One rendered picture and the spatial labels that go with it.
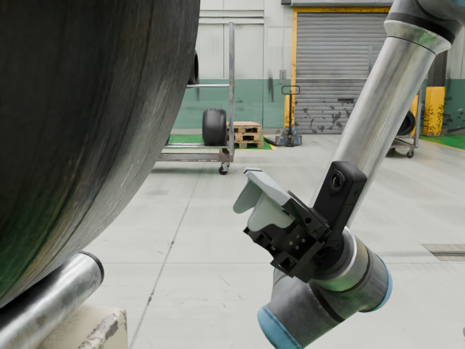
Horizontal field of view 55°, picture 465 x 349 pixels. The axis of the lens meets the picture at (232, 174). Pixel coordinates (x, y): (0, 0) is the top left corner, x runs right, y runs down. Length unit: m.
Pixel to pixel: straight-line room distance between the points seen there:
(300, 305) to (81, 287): 0.38
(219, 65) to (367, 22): 3.81
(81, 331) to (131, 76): 0.28
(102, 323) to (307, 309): 0.36
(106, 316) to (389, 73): 0.57
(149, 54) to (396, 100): 0.59
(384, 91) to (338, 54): 11.10
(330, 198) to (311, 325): 0.23
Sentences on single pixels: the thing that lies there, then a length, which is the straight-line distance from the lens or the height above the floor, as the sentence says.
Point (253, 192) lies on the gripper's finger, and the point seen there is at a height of 0.96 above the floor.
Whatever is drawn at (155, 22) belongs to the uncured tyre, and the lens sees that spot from 0.26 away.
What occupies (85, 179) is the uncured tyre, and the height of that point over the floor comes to 1.04.
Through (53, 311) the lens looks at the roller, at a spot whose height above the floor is 0.91.
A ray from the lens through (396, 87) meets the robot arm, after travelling 0.79.
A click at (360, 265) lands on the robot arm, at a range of 0.65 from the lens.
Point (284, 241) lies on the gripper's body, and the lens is 0.55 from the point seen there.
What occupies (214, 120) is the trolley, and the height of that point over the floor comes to 0.72.
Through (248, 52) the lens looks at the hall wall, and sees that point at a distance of 11.58.
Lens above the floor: 1.08
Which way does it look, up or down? 11 degrees down
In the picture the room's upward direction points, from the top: straight up
